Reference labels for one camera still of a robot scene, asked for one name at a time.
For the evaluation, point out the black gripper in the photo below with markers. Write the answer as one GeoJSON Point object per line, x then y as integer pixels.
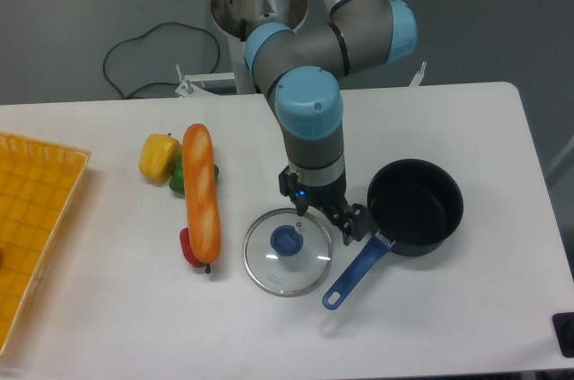
{"type": "Point", "coordinates": [330, 200]}

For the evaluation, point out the long orange bread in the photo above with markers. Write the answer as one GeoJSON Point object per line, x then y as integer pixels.
{"type": "Point", "coordinates": [203, 217]}

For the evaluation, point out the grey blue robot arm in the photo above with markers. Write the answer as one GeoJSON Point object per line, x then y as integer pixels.
{"type": "Point", "coordinates": [298, 73]}

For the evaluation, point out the glass lid blue knob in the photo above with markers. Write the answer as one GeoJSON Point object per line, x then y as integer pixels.
{"type": "Point", "coordinates": [287, 255]}

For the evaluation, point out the red bell pepper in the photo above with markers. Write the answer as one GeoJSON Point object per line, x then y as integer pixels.
{"type": "Point", "coordinates": [190, 250]}

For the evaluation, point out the green bell pepper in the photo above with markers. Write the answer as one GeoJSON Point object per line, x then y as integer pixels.
{"type": "Point", "coordinates": [178, 178]}

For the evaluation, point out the yellow bell pepper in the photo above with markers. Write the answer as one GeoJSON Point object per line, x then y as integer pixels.
{"type": "Point", "coordinates": [158, 157]}

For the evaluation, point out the black corner device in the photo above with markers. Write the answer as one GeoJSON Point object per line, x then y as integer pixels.
{"type": "Point", "coordinates": [563, 324]}

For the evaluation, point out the yellow woven basket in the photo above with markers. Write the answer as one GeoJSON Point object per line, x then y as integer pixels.
{"type": "Point", "coordinates": [38, 181]}

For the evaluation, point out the black saucepan blue handle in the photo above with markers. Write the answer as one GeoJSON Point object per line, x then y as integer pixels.
{"type": "Point", "coordinates": [414, 206]}

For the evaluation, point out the white bracket right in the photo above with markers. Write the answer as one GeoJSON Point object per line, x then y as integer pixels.
{"type": "Point", "coordinates": [419, 75]}

